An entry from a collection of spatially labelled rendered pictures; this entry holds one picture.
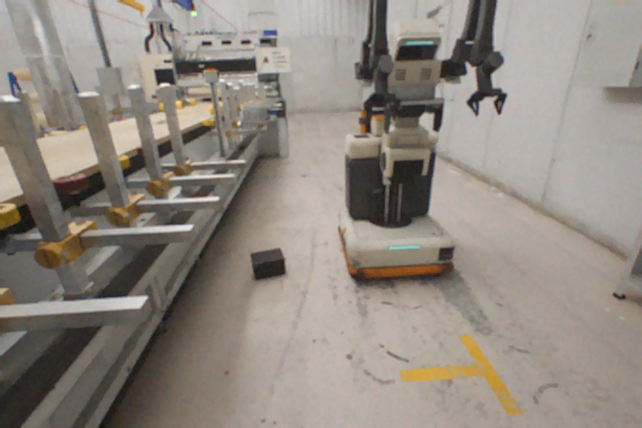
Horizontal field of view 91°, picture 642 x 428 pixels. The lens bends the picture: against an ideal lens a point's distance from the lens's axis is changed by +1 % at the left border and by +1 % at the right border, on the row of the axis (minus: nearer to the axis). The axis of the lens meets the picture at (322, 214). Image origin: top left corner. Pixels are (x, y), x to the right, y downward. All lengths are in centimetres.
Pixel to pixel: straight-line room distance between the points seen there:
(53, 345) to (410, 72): 160
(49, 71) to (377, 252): 560
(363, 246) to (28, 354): 145
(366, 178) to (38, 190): 160
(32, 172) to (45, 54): 563
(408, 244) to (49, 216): 158
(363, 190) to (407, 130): 50
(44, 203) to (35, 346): 27
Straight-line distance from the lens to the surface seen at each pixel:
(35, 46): 644
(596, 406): 170
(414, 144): 177
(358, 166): 198
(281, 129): 524
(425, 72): 173
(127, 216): 104
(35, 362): 80
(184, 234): 78
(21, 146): 81
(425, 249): 192
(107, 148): 102
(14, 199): 109
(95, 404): 145
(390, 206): 206
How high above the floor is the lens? 114
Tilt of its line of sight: 23 degrees down
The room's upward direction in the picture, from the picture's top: 2 degrees counter-clockwise
